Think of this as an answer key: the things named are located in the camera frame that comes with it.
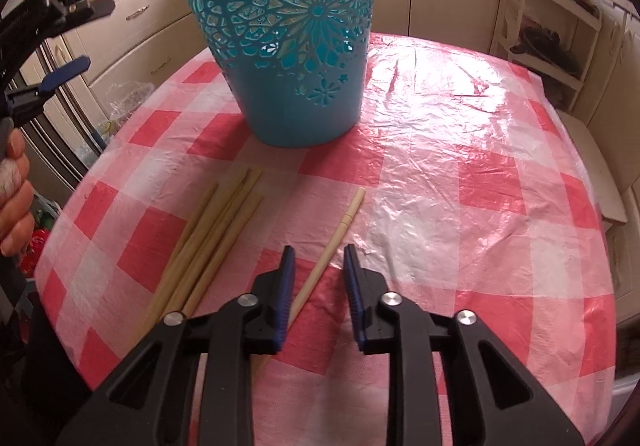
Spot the cream counter drawer unit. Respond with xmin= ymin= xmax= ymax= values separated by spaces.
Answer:
xmin=585 ymin=0 xmax=640 ymax=317

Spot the light wooden chopstick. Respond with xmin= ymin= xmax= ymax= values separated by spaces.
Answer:
xmin=250 ymin=187 xmax=367 ymax=379

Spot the white trolley rack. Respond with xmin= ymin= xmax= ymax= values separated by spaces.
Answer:
xmin=492 ymin=0 xmax=603 ymax=114

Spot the bundle of wooden chopsticks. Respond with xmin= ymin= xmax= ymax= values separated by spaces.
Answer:
xmin=125 ymin=167 xmax=265 ymax=352

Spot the blue perforated plastic basket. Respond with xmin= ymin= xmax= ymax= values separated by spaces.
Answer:
xmin=171 ymin=0 xmax=379 ymax=148

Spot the person's left hand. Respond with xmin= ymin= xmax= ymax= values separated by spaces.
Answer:
xmin=0 ymin=128 xmax=35 ymax=259

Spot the pink checked tablecloth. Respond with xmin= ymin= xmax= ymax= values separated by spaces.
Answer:
xmin=37 ymin=33 xmax=618 ymax=446

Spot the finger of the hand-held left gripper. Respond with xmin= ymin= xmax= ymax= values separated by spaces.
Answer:
xmin=50 ymin=0 xmax=116 ymax=29
xmin=5 ymin=56 xmax=92 ymax=119

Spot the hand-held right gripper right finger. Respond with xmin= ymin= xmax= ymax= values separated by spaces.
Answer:
xmin=343 ymin=243 xmax=586 ymax=446

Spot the dark bag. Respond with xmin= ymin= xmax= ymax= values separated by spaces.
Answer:
xmin=510 ymin=26 xmax=576 ymax=71

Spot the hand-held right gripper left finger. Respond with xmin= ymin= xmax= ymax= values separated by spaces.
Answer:
xmin=55 ymin=245 xmax=297 ymax=446

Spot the cream stove drawer unit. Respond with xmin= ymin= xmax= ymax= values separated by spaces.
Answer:
xmin=60 ymin=0 xmax=226 ymax=96

